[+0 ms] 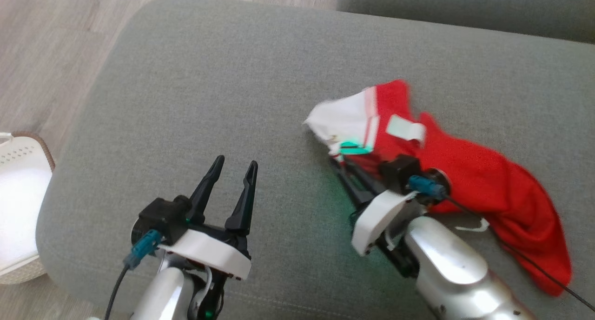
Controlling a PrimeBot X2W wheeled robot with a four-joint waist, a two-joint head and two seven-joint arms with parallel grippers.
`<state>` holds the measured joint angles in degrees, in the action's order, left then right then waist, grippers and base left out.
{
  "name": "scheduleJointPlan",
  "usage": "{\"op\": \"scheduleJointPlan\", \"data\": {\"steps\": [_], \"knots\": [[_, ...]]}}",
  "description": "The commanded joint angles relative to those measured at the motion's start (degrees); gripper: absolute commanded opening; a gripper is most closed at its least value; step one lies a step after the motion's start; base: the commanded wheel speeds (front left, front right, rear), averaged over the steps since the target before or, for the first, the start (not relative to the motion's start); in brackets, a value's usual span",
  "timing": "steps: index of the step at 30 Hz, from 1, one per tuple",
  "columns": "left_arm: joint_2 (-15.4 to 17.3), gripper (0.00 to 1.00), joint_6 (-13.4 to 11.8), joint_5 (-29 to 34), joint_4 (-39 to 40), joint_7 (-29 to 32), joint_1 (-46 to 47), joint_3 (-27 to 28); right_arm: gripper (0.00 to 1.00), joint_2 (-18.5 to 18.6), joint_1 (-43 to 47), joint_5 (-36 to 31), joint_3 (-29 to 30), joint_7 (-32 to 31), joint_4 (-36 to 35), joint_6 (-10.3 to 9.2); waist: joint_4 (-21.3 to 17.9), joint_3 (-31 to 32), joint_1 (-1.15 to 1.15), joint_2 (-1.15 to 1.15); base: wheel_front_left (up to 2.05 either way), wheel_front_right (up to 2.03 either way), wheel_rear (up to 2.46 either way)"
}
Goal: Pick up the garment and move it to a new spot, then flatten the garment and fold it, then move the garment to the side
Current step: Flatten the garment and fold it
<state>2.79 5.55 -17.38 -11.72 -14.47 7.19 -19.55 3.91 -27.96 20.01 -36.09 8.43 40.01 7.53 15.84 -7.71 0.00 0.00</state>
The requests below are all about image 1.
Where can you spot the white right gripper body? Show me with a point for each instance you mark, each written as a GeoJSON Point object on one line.
{"type": "Point", "coordinates": [374, 215]}

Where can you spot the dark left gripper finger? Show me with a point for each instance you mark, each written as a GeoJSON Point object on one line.
{"type": "Point", "coordinates": [242, 208]}
{"type": "Point", "coordinates": [204, 196]}

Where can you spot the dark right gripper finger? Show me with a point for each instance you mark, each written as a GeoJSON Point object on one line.
{"type": "Point", "coordinates": [352, 192]}
{"type": "Point", "coordinates": [367, 183]}

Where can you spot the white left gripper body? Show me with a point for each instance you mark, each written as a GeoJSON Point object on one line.
{"type": "Point", "coordinates": [209, 250]}

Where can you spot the red shirt white sleeves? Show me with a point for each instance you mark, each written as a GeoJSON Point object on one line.
{"type": "Point", "coordinates": [488, 180]}

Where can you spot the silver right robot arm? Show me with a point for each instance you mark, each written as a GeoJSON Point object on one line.
{"type": "Point", "coordinates": [446, 264]}

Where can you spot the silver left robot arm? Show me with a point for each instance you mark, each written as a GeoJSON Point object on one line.
{"type": "Point", "coordinates": [162, 296]}

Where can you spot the grey fabric sofa seat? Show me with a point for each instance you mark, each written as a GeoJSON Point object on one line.
{"type": "Point", "coordinates": [209, 87]}

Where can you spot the white laundry basket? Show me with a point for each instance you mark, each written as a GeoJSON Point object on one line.
{"type": "Point", "coordinates": [21, 203]}

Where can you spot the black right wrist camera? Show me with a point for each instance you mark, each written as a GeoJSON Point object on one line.
{"type": "Point", "coordinates": [399, 173]}

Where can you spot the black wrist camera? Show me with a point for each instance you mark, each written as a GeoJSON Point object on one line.
{"type": "Point", "coordinates": [162, 217]}
{"type": "Point", "coordinates": [399, 173]}

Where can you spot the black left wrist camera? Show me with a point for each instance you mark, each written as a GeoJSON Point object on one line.
{"type": "Point", "coordinates": [162, 217]}

